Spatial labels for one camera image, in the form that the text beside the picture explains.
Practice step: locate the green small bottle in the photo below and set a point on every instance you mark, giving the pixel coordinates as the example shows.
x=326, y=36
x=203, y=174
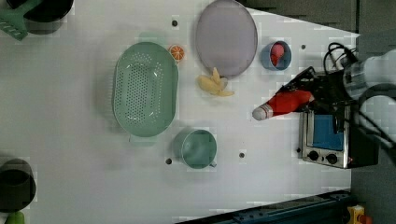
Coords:
x=15, y=218

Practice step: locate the black cylinder cup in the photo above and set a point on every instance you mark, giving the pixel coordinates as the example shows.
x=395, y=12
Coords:
x=17, y=186
x=47, y=17

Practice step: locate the blue small bowl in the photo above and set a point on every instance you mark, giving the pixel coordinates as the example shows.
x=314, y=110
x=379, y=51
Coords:
x=266, y=61

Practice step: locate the green mug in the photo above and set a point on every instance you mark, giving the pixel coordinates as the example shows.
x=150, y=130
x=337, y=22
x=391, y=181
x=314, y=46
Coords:
x=196, y=148

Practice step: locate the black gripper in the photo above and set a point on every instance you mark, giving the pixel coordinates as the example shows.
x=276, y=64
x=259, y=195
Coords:
x=328, y=91

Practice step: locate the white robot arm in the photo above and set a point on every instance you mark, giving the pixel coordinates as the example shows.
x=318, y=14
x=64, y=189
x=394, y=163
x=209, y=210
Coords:
x=358, y=82

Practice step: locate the red ketchup bottle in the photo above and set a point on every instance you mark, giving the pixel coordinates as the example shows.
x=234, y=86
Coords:
x=283, y=102

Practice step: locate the grey oval plate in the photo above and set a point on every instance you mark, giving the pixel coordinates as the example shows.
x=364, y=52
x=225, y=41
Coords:
x=226, y=38

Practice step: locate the peeled toy banana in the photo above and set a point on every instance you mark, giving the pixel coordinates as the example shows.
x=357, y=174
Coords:
x=214, y=85

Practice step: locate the orange slice toy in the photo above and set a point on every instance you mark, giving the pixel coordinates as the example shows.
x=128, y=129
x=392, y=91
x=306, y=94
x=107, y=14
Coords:
x=177, y=52

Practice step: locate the black cylinder cup lower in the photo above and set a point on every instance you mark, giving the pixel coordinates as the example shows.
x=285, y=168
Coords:
x=17, y=186

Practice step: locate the black cylinder cup upper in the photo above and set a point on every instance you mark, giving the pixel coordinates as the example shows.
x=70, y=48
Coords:
x=47, y=17

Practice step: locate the green plastic spatula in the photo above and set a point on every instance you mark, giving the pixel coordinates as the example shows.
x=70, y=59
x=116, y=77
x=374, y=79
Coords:
x=12, y=20

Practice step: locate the red toy strawberry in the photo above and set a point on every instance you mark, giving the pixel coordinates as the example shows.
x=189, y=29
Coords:
x=276, y=54

